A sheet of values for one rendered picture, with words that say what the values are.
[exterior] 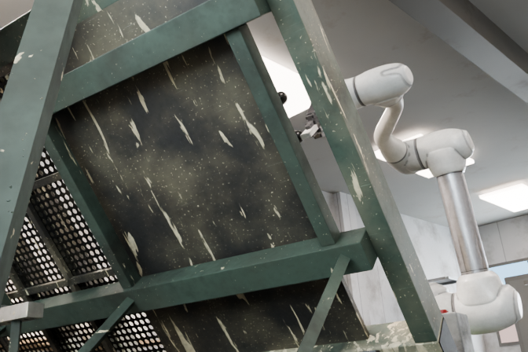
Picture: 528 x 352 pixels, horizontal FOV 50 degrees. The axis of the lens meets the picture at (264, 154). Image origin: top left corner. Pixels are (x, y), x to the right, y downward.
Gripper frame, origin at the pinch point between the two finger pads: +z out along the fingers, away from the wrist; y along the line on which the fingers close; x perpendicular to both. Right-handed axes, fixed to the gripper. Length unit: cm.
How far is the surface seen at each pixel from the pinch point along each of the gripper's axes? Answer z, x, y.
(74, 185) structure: 26, 64, -13
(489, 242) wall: -756, 122, 456
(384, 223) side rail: 21.8, -18.5, 22.2
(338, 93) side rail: 18.8, -19.2, -10.8
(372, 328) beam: 13, 0, 57
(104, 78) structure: 27, 34, -37
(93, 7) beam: 16, 36, -55
